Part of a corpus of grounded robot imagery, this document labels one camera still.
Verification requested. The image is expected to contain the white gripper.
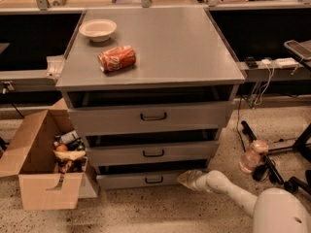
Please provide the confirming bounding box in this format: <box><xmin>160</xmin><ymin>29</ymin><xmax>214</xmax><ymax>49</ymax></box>
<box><xmin>177</xmin><ymin>170</ymin><xmax>212</xmax><ymax>192</ymax></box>

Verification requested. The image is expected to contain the grey bottom drawer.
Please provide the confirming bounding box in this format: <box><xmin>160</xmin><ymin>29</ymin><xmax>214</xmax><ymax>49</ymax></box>
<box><xmin>96</xmin><ymin>170</ymin><xmax>185</xmax><ymax>190</ymax></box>

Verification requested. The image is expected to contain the grey drawer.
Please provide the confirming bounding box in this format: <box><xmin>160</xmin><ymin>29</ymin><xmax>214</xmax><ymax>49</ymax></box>
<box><xmin>96</xmin><ymin>170</ymin><xmax>185</xmax><ymax>190</ymax></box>
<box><xmin>68</xmin><ymin>102</ymin><xmax>234</xmax><ymax>136</ymax></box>
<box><xmin>86</xmin><ymin>141</ymin><xmax>219</xmax><ymax>166</ymax></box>

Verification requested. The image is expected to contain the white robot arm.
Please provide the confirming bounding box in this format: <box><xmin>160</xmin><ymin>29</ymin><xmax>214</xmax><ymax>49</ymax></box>
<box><xmin>177</xmin><ymin>170</ymin><xmax>311</xmax><ymax>233</ymax></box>

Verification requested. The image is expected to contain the grey middle drawer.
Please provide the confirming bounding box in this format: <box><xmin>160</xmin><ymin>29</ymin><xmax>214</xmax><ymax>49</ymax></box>
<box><xmin>86</xmin><ymin>141</ymin><xmax>219</xmax><ymax>166</ymax></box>

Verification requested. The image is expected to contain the grey drawer cabinet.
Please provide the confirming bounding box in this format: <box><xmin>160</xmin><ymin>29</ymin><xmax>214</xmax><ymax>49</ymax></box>
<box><xmin>56</xmin><ymin>8</ymin><xmax>244</xmax><ymax>176</ymax></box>

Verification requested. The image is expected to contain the grey top drawer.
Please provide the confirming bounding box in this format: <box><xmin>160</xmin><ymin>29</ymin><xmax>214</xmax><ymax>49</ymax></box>
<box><xmin>68</xmin><ymin>102</ymin><xmax>234</xmax><ymax>136</ymax></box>

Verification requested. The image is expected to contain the clear plastic bottle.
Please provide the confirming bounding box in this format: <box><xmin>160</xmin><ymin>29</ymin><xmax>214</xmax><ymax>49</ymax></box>
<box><xmin>239</xmin><ymin>140</ymin><xmax>268</xmax><ymax>174</ymax></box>

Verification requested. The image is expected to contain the black stand base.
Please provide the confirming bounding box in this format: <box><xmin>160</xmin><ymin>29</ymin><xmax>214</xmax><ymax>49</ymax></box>
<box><xmin>252</xmin><ymin>124</ymin><xmax>311</xmax><ymax>194</ymax></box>

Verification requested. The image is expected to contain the yellow snack bag in box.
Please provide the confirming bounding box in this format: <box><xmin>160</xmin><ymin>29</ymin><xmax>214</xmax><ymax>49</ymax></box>
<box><xmin>53</xmin><ymin>150</ymin><xmax>86</xmax><ymax>174</ymax></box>

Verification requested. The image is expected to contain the white bottle in box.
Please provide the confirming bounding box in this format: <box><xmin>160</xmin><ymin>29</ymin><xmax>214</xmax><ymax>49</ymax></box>
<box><xmin>53</xmin><ymin>130</ymin><xmax>79</xmax><ymax>147</ymax></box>

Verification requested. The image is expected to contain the orange fruit in box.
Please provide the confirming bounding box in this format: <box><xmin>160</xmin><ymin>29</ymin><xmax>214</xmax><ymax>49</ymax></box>
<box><xmin>55</xmin><ymin>145</ymin><xmax>68</xmax><ymax>151</ymax></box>

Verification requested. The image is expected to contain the black power adapter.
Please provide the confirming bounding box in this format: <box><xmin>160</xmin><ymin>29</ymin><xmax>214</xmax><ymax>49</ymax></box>
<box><xmin>245</xmin><ymin>56</ymin><xmax>258</xmax><ymax>68</ymax></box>

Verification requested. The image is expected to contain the crushed orange soda can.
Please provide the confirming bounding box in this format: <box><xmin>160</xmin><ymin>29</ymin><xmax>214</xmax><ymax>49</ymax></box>
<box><xmin>97</xmin><ymin>46</ymin><xmax>136</xmax><ymax>73</ymax></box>

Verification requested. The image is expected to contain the white power strip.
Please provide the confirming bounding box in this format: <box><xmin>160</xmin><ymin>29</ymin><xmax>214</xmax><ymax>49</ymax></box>
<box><xmin>261</xmin><ymin>57</ymin><xmax>299</xmax><ymax>68</ymax></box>

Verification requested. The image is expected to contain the brown cardboard box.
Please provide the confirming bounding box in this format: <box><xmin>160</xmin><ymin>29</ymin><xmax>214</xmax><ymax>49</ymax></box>
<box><xmin>0</xmin><ymin>100</ymin><xmax>99</xmax><ymax>210</ymax></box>

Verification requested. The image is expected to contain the white paper bowl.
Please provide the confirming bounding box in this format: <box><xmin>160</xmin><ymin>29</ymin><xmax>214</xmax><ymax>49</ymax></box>
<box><xmin>79</xmin><ymin>19</ymin><xmax>117</xmax><ymax>43</ymax></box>

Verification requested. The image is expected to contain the grey metal bracket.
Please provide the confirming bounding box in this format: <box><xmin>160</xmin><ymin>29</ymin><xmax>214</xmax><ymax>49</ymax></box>
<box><xmin>46</xmin><ymin>55</ymin><xmax>65</xmax><ymax>80</ymax></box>

